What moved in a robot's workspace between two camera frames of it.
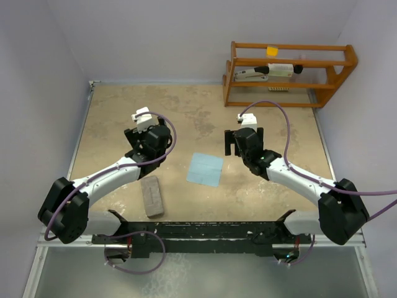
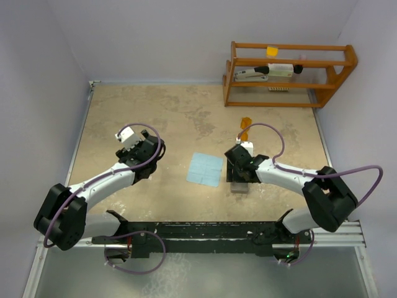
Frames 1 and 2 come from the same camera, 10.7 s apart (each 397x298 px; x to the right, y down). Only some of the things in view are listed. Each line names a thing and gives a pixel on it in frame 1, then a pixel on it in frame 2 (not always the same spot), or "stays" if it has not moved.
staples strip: x=279 y=89 stays
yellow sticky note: x=272 y=51 stays
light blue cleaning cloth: x=205 y=169 stays
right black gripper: x=229 y=139 → x=232 y=176
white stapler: x=258 y=74 stays
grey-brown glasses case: x=152 y=197 → x=239 y=187
